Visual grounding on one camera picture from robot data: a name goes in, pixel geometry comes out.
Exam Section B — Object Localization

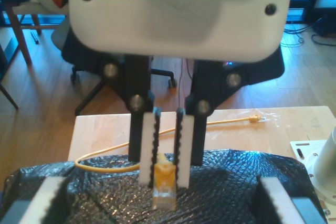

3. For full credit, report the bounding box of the black bubble mat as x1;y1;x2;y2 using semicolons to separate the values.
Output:
0;148;325;224

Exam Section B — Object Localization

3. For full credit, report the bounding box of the yellow network cable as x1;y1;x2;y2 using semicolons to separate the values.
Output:
74;113;268;211

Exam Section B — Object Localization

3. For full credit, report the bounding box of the black office chair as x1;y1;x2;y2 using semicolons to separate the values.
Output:
70;67;178;116

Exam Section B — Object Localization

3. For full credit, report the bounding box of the black floor cable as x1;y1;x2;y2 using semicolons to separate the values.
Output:
280;16;336;49

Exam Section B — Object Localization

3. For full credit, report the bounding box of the brown wooden chair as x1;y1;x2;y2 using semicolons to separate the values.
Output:
5;1;44;65

